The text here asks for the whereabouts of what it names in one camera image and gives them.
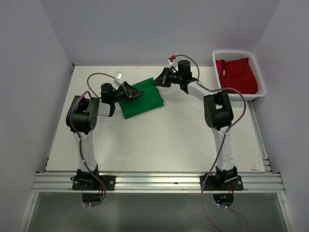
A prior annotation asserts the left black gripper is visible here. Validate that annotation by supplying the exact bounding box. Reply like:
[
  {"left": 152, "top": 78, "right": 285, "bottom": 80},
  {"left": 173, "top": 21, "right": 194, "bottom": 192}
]
[{"left": 111, "top": 81, "right": 144, "bottom": 103}]

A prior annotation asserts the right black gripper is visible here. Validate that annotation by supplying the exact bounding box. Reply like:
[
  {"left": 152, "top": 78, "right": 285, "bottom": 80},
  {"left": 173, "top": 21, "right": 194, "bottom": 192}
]
[{"left": 151, "top": 67, "right": 182, "bottom": 88}]

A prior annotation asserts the green t shirt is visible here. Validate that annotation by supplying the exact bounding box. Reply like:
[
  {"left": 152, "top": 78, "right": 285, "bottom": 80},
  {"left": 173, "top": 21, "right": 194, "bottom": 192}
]
[{"left": 119, "top": 77, "right": 164, "bottom": 119}]

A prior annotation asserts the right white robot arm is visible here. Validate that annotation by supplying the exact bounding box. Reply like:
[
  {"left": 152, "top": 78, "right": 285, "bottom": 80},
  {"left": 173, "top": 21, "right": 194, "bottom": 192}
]
[{"left": 151, "top": 60, "right": 238, "bottom": 190}]

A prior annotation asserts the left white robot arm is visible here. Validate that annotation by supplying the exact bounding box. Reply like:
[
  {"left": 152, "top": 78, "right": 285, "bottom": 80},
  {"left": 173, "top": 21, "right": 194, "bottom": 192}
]
[{"left": 66, "top": 82, "right": 144, "bottom": 190}]

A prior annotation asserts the white plastic basket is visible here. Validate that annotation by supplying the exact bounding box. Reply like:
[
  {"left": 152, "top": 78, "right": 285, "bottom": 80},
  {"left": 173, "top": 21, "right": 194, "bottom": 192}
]
[{"left": 212, "top": 50, "right": 266, "bottom": 101}]

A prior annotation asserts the red t shirt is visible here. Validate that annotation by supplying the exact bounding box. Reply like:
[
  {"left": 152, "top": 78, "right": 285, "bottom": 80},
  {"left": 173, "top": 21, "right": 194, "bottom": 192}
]
[{"left": 216, "top": 58, "right": 258, "bottom": 94}]

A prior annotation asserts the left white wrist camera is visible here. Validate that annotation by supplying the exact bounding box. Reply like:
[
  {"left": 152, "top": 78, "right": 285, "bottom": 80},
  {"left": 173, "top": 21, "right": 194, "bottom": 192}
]
[{"left": 113, "top": 72, "right": 122, "bottom": 87}]

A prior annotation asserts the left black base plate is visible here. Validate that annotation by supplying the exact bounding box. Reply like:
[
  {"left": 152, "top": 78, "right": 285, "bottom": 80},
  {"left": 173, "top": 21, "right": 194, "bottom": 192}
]
[{"left": 70, "top": 175, "right": 116, "bottom": 191}]

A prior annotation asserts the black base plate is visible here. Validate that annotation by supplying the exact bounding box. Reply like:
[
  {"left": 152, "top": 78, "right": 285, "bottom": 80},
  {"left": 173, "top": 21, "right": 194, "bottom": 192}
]
[
  {"left": 199, "top": 175, "right": 244, "bottom": 191},
  {"left": 70, "top": 175, "right": 116, "bottom": 191}
]

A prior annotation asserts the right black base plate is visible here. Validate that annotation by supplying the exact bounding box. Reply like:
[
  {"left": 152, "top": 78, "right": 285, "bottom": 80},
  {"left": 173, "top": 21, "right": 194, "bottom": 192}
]
[{"left": 199, "top": 175, "right": 244, "bottom": 191}]

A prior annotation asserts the aluminium mounting rail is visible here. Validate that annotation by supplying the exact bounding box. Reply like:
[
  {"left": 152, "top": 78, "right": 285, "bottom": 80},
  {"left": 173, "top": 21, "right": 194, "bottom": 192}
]
[{"left": 31, "top": 172, "right": 285, "bottom": 193}]

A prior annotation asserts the side aluminium rail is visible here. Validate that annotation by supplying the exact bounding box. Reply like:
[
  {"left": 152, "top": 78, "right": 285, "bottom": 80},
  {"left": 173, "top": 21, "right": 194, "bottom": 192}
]
[{"left": 247, "top": 101, "right": 272, "bottom": 173}]

